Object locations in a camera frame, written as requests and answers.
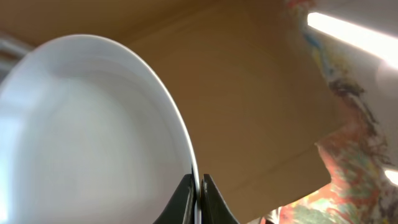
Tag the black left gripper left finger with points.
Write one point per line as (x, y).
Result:
(180, 208)

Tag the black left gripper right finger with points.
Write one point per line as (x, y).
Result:
(214, 209)

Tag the light blue plate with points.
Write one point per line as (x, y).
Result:
(89, 134)

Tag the ceiling light strip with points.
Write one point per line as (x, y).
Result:
(376, 43)

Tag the colourful painted wall hanging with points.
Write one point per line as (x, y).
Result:
(356, 155)

